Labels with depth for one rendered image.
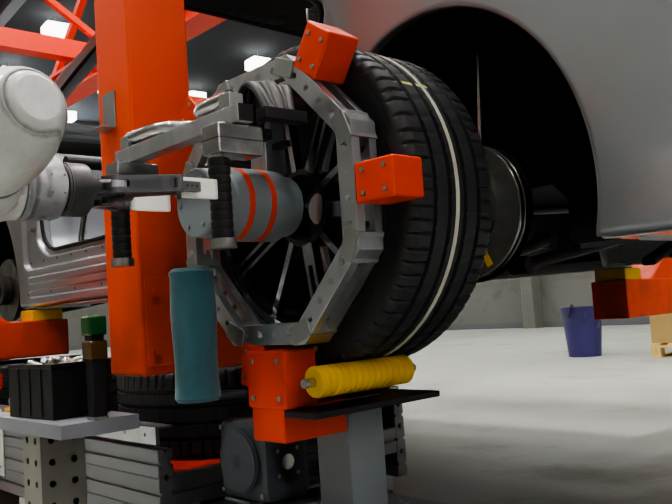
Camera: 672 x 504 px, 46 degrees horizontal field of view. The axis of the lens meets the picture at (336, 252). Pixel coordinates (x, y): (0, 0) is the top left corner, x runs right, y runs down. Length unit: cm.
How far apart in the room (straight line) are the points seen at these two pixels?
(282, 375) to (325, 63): 57
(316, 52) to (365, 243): 36
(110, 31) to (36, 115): 111
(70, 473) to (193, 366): 48
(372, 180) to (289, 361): 39
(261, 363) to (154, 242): 46
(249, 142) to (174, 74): 68
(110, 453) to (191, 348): 70
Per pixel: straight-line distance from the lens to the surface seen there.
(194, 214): 145
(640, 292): 357
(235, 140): 129
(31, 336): 377
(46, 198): 110
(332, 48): 144
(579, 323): 817
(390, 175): 128
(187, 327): 153
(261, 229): 147
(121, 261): 154
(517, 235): 181
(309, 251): 158
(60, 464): 188
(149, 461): 201
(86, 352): 169
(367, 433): 164
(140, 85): 190
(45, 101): 91
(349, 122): 136
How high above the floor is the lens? 64
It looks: 4 degrees up
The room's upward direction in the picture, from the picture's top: 4 degrees counter-clockwise
